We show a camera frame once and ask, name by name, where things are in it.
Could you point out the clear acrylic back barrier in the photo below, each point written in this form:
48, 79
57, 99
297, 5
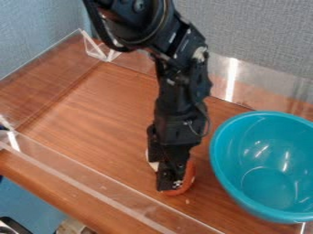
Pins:
245, 87

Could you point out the brown toy mushroom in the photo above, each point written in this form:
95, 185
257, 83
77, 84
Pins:
174, 170

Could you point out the clear acrylic corner bracket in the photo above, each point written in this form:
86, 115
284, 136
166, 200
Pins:
98, 51

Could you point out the clear acrylic front barrier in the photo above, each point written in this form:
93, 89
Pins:
106, 204

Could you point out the clear acrylic left barrier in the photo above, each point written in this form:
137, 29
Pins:
38, 84

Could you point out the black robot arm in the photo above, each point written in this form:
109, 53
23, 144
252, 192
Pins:
150, 25

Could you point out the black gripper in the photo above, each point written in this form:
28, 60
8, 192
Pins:
178, 127

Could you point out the blue plastic bowl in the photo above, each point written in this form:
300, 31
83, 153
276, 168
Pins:
261, 157

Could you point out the clear acrylic barrier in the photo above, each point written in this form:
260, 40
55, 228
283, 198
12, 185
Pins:
245, 87
106, 204
38, 84

